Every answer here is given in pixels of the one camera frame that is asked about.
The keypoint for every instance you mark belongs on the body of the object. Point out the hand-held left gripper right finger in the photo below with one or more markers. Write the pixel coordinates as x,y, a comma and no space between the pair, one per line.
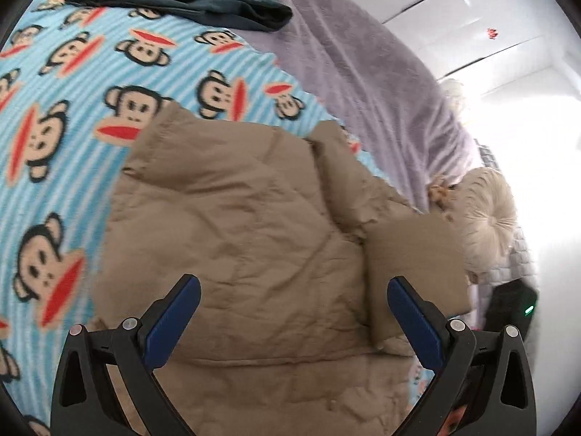
415,327

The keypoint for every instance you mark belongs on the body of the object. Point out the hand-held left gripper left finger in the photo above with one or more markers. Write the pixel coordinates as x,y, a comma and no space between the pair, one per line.
174,322

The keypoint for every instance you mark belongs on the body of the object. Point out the beige puffer jacket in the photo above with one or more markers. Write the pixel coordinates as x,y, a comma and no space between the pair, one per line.
254,236

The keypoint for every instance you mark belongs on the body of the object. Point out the cream fluffy round cushion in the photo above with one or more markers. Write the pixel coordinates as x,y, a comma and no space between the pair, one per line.
488,222

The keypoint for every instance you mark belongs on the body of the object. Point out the brown curly plush toy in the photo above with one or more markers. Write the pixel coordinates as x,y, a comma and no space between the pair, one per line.
439,193

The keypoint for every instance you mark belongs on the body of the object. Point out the blue striped monkey print blanket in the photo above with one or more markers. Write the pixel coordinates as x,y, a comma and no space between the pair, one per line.
81,113

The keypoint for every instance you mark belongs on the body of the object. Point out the purple fleece blanket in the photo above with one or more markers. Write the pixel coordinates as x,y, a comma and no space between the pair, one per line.
363,77

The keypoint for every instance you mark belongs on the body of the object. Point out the white wardrobe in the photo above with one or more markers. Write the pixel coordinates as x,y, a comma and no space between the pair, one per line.
454,9

